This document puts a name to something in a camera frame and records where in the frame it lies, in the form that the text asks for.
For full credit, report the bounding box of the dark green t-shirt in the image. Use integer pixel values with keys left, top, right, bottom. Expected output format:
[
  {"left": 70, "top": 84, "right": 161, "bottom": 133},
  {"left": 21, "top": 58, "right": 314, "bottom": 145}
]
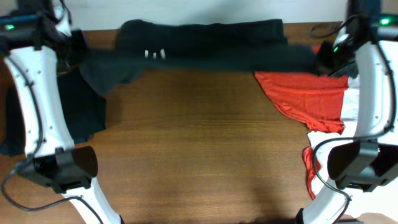
[{"left": 79, "top": 19, "right": 319, "bottom": 95}]

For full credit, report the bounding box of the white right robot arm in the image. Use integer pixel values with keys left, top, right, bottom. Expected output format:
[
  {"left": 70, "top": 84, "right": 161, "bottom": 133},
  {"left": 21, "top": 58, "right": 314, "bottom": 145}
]
[{"left": 295, "top": 0, "right": 397, "bottom": 223}]

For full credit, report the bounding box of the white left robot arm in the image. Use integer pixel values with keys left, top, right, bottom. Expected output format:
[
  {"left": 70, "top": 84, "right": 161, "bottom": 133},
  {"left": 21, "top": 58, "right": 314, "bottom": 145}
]
[{"left": 1, "top": 1, "right": 123, "bottom": 223}]

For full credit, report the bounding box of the red shirt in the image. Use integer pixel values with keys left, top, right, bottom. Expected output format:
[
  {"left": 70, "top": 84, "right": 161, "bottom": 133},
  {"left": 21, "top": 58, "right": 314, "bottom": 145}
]
[{"left": 254, "top": 45, "right": 349, "bottom": 200}]

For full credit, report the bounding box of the folded black shirt stack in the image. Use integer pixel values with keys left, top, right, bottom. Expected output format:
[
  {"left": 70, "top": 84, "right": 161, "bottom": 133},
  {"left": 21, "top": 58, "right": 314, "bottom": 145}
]
[{"left": 1, "top": 69, "right": 106, "bottom": 156}]

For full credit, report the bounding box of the white shirt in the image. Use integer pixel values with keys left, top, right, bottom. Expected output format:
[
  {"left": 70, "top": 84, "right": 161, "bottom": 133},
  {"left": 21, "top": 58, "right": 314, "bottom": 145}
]
[{"left": 307, "top": 74, "right": 398, "bottom": 224}]

